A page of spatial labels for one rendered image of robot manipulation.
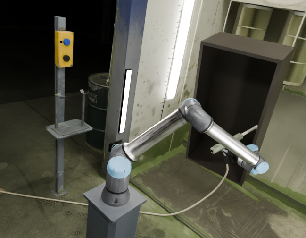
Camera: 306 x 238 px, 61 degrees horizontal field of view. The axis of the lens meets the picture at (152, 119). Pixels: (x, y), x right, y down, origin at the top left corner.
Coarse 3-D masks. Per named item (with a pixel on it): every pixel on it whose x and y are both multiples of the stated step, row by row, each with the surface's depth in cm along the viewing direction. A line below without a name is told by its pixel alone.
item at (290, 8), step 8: (232, 0) 294; (240, 0) 285; (248, 0) 280; (256, 0) 274; (264, 0) 270; (272, 0) 265; (280, 0) 261; (288, 0) 256; (296, 0) 252; (304, 0) 247; (280, 8) 287; (288, 8) 257; (296, 8) 252; (304, 8) 248
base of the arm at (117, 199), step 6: (102, 192) 173; (108, 192) 165; (114, 192) 163; (126, 192) 168; (102, 198) 168; (108, 198) 165; (114, 198) 164; (120, 198) 165; (126, 198) 168; (108, 204) 165; (114, 204) 165; (120, 204) 166
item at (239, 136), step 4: (252, 128) 221; (256, 128) 222; (244, 132) 219; (248, 132) 220; (236, 136) 216; (240, 136) 216; (216, 144) 210; (220, 144) 212; (212, 148) 210; (216, 148) 209; (220, 148) 210; (224, 148) 212; (212, 152) 211; (216, 152) 211; (224, 156) 217; (224, 160) 220
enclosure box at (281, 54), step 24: (216, 48) 227; (240, 48) 186; (264, 48) 188; (288, 48) 189; (216, 72) 240; (240, 72) 226; (264, 72) 214; (216, 96) 252; (240, 96) 236; (264, 96) 223; (216, 120) 264; (240, 120) 247; (264, 120) 200; (192, 144) 268; (216, 168) 254; (240, 168) 255
